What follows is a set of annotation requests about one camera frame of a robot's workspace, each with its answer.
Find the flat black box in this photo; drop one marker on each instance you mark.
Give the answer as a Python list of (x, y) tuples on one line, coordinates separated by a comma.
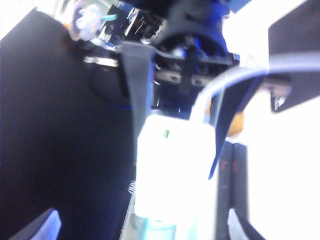
[(240, 180), (225, 195)]

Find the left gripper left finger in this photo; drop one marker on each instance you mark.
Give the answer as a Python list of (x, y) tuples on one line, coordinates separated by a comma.
[(45, 227)]

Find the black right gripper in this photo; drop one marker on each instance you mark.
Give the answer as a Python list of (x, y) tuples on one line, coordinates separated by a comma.
[(175, 57)]

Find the purple plush toy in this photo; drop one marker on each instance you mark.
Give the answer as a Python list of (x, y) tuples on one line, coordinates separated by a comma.
[(85, 22)]

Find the white charger block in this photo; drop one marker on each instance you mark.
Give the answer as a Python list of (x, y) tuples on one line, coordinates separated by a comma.
[(175, 170)]

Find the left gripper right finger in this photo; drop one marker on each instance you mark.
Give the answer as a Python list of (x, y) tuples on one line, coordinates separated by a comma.
[(242, 227)]

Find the large black monitor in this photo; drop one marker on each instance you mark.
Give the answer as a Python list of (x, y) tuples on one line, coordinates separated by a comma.
[(50, 125)]

